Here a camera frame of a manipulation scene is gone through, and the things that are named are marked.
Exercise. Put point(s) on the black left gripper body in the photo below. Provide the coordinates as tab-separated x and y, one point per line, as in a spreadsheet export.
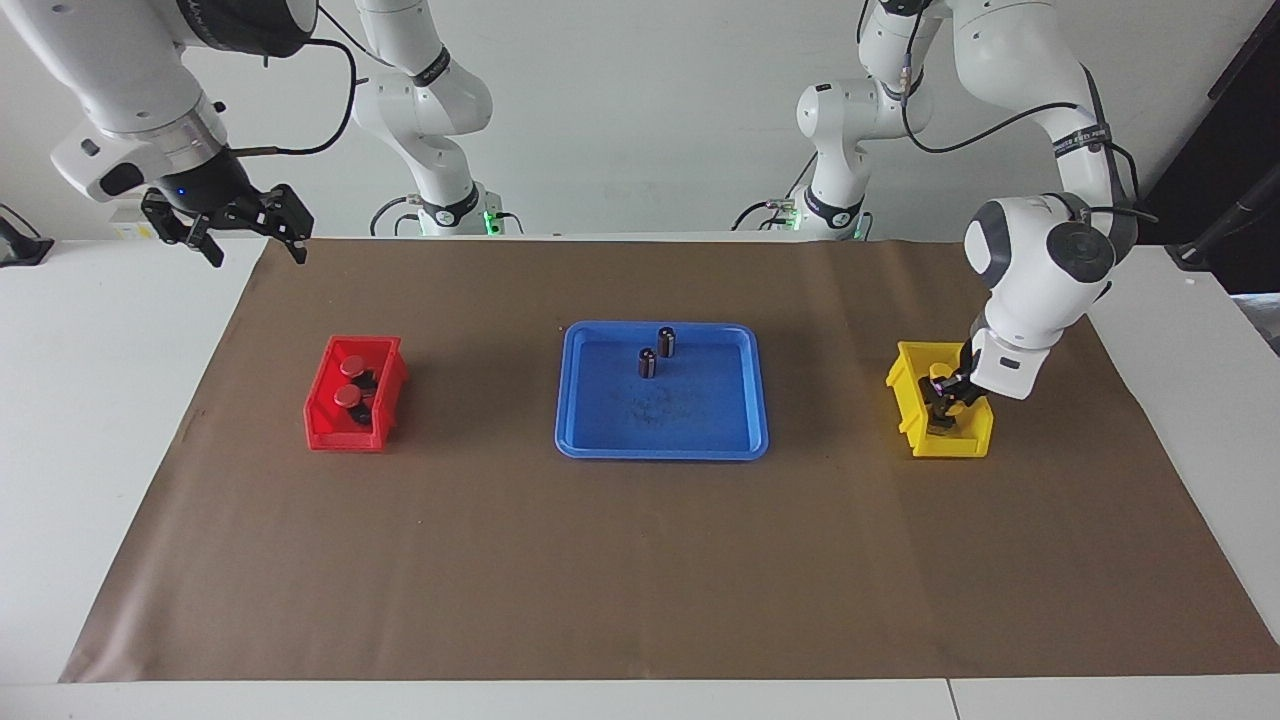
970	362

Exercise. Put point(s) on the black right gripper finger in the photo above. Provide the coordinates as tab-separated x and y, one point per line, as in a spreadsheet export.
185	225
290	215

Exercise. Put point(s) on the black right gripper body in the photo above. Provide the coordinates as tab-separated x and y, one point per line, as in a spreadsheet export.
215	190

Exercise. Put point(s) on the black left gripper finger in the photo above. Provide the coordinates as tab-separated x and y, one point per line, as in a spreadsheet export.
942	398
966	405

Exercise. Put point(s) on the red push button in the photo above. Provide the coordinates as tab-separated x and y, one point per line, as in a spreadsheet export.
347	397
354	365

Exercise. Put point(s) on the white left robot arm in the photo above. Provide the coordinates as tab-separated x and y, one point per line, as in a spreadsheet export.
1040	260

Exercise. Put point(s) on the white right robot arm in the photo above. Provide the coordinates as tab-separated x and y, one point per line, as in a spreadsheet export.
120	80

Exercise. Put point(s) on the yellow plastic bin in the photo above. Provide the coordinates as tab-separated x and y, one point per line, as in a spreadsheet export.
950	445

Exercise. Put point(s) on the small white box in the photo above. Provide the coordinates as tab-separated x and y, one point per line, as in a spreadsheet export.
128	225

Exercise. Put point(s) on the black device on table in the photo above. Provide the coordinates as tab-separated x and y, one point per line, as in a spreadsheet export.
20	245

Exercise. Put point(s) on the red plastic bin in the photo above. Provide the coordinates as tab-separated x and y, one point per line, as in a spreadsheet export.
345	435

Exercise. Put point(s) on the blue plastic tray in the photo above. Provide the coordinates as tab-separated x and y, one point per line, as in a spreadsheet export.
700	420

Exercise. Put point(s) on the black cylinder part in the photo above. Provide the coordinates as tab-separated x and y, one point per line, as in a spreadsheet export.
648	362
667	341

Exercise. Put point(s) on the black stand pole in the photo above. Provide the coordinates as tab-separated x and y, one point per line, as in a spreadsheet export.
1230	215

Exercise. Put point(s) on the brown paper table mat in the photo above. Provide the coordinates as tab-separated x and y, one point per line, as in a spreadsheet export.
640	560

